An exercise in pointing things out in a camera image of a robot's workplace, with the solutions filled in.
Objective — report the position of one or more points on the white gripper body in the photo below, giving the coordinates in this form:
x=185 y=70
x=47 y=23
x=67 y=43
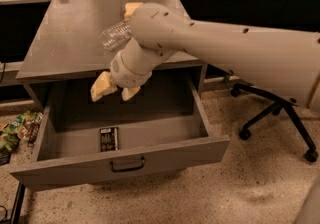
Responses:
x=127 y=75

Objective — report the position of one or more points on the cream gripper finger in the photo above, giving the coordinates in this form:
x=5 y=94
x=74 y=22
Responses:
x=103 y=85
x=128 y=93

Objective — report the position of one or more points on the black rxbar chocolate bar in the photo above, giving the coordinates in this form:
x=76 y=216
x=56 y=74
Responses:
x=109 y=139

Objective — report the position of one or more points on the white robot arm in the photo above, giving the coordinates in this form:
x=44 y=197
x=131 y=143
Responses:
x=284 y=63

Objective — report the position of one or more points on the grey open top drawer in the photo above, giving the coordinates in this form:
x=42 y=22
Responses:
x=68 y=149

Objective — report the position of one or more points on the clear plastic water bottle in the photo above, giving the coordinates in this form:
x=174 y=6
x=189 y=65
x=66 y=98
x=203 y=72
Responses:
x=116 y=35

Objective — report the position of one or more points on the grey cabinet desk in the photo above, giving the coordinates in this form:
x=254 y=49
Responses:
x=66 y=55

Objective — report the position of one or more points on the yellow sponge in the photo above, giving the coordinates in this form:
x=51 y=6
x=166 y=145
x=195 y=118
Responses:
x=130 y=7

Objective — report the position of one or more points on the green snack bag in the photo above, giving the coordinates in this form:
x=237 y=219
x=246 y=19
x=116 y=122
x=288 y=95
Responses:
x=21 y=128

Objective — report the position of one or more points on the black table leg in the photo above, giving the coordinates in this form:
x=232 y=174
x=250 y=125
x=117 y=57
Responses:
x=15 y=215

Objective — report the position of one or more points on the black drawer handle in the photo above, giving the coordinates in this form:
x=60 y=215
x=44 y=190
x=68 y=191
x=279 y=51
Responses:
x=127 y=165

